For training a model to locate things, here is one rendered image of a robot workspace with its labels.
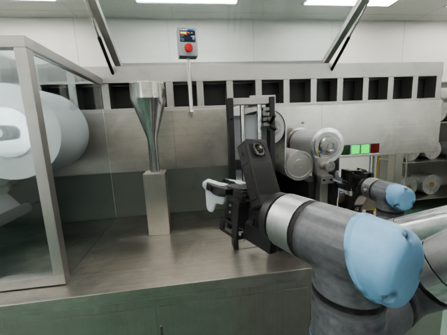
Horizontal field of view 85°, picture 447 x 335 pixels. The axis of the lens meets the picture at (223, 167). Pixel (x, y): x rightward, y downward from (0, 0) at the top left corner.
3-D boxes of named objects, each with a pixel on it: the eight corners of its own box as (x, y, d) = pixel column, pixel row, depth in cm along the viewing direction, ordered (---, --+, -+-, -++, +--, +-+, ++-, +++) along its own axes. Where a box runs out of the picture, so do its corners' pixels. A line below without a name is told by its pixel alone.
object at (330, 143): (341, 141, 99) (333, 157, 100) (338, 140, 101) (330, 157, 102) (326, 133, 98) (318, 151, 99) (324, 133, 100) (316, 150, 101)
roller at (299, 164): (286, 180, 101) (286, 151, 99) (267, 169, 126) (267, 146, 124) (313, 178, 103) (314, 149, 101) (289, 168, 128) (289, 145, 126)
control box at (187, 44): (179, 54, 88) (177, 24, 86) (177, 59, 94) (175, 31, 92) (199, 54, 89) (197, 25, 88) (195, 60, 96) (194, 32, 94)
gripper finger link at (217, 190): (199, 190, 45) (231, 201, 38) (200, 182, 45) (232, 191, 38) (219, 189, 48) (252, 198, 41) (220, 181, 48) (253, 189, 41)
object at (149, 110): (141, 239, 101) (126, 98, 92) (147, 226, 115) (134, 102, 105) (175, 236, 103) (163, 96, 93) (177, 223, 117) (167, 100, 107)
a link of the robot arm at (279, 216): (289, 201, 28) (332, 197, 33) (264, 193, 32) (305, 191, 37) (283, 262, 29) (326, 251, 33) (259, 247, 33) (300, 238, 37)
